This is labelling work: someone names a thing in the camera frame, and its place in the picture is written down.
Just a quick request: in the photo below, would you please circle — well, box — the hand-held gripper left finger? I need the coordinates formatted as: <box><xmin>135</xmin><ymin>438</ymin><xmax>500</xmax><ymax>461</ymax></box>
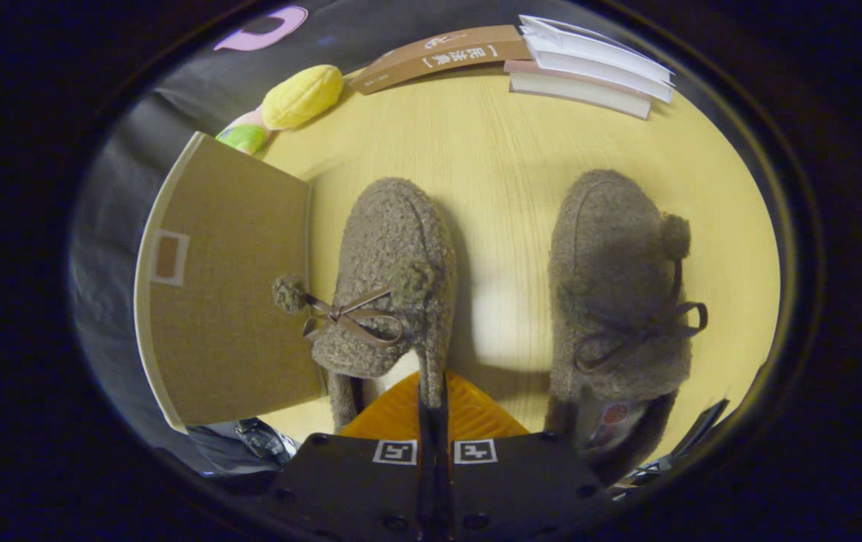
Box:
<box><xmin>273</xmin><ymin>371</ymin><xmax>436</xmax><ymax>541</ymax></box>

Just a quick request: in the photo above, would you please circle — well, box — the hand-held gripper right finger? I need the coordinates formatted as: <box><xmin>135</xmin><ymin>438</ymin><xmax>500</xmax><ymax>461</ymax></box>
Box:
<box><xmin>434</xmin><ymin>371</ymin><xmax>606</xmax><ymax>541</ymax></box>

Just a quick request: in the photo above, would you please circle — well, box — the brown cardboard storage box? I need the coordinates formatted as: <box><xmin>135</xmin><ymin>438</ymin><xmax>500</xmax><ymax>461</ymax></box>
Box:
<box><xmin>134</xmin><ymin>132</ymin><xmax>328</xmax><ymax>434</ymax></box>

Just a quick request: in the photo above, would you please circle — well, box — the brown fuzzy shoe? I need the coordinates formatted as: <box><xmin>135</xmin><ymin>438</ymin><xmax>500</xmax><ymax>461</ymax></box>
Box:
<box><xmin>273</xmin><ymin>177</ymin><xmax>458</xmax><ymax>434</ymax></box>
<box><xmin>546</xmin><ymin>169</ymin><xmax>709</xmax><ymax>484</ymax></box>

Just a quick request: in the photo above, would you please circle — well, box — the dark crumpled cloth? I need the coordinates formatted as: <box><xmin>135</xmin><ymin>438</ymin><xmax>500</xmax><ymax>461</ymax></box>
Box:
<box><xmin>188</xmin><ymin>417</ymin><xmax>301</xmax><ymax>477</ymax></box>

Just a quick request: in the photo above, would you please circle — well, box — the black flat device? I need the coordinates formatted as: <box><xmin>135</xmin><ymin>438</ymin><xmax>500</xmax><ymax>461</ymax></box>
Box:
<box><xmin>614</xmin><ymin>398</ymin><xmax>731</xmax><ymax>492</ymax></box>

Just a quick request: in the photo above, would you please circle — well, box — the pink and green plush toy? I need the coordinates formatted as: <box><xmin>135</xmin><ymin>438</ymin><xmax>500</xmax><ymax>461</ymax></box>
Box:
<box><xmin>215</xmin><ymin>108</ymin><xmax>272</xmax><ymax>157</ymax></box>

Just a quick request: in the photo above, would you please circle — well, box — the black backdrop cloth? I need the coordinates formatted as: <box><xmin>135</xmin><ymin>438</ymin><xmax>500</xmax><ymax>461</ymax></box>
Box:
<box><xmin>68</xmin><ymin>0</ymin><xmax>612</xmax><ymax>477</ymax></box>

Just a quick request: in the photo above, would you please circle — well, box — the thick pink-covered book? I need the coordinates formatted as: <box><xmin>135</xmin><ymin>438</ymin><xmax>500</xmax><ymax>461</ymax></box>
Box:
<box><xmin>504</xmin><ymin>59</ymin><xmax>653</xmax><ymax>120</ymax></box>

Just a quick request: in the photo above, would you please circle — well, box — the yellow plush toy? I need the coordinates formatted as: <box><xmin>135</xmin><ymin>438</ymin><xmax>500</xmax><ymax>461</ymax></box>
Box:
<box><xmin>260</xmin><ymin>64</ymin><xmax>346</xmax><ymax>131</ymax></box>

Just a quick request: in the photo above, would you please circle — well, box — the white booklets stack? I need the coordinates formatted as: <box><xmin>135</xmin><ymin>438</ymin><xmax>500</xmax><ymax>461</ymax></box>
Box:
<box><xmin>518</xmin><ymin>14</ymin><xmax>677</xmax><ymax>104</ymax></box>

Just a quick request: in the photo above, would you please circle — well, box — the flat brown cardboard case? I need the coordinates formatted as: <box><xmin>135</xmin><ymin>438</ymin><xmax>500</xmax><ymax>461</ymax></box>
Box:
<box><xmin>347</xmin><ymin>25</ymin><xmax>534</xmax><ymax>96</ymax></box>

